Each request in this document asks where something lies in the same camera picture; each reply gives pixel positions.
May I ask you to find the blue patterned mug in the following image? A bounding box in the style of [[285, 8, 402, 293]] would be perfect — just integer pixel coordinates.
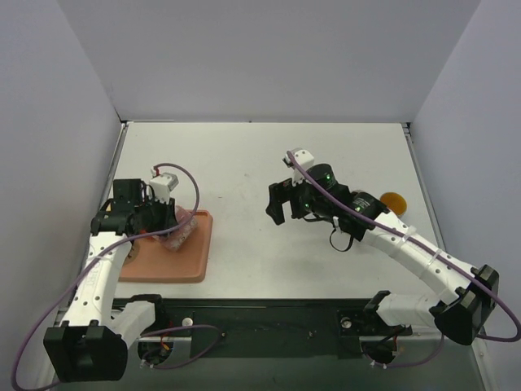
[[379, 192, 408, 217]]

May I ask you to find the pink plastic tray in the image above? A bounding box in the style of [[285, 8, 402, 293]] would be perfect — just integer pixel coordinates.
[[119, 210, 213, 283]]

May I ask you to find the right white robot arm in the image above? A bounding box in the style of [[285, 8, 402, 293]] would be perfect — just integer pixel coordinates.
[[266, 164, 499, 345]]

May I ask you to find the purple cable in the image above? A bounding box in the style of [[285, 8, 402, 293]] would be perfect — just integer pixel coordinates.
[[286, 150, 521, 370], [11, 162, 223, 391]]

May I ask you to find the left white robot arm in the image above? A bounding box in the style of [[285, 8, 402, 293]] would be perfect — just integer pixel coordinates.
[[43, 173, 178, 383]]

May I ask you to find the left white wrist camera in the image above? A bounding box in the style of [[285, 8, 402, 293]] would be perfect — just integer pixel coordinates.
[[148, 168, 179, 204]]

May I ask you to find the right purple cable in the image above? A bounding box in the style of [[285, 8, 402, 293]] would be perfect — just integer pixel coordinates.
[[286, 150, 521, 370]]

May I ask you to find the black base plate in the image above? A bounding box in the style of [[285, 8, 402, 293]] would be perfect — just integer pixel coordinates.
[[142, 298, 412, 358]]

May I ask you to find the pink patterned mug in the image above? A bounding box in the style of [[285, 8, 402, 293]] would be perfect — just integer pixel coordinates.
[[160, 206, 198, 252]]

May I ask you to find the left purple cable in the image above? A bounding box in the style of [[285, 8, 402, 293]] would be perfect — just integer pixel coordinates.
[[11, 162, 223, 391]]

